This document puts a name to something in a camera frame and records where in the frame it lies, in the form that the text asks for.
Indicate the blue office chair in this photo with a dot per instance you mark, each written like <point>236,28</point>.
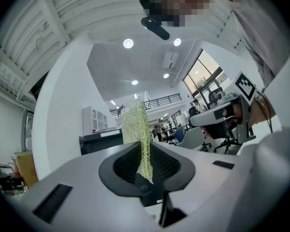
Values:
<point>180,133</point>

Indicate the round ceiling light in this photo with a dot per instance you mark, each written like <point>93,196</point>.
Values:
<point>134,82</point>
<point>166,75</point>
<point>128,43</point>
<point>177,41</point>

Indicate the person's right forearm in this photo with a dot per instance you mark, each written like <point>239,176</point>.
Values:
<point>262,110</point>

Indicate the white shelf cabinet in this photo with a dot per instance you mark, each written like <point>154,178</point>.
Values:
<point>94,118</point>

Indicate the person's head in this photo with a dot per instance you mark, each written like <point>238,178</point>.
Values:
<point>181,1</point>

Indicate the cardboard box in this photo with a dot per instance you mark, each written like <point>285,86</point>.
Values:
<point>26,168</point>

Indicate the yellow-green mesh scrubber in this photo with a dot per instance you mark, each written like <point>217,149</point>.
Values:
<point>135,124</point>

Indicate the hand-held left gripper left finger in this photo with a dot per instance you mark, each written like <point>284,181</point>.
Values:
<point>82,185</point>

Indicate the large window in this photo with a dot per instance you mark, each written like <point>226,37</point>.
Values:
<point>203,76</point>

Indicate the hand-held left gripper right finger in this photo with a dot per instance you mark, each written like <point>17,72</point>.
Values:
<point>207,178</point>

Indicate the white ceiling air conditioner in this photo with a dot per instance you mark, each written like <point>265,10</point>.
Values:
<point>170,60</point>

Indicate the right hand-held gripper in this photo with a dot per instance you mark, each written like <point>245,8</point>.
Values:
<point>244,105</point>

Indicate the white office chair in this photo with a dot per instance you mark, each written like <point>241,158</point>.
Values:
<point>192,138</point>

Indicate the black balcony railing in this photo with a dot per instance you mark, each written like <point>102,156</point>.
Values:
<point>162,100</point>

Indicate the black head-mounted camera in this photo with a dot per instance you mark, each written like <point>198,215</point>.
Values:
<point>151,25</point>

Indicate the black machine with white panel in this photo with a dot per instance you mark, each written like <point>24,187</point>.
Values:
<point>100,140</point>

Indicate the person's right hand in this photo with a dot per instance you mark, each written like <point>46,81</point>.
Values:
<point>234,112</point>

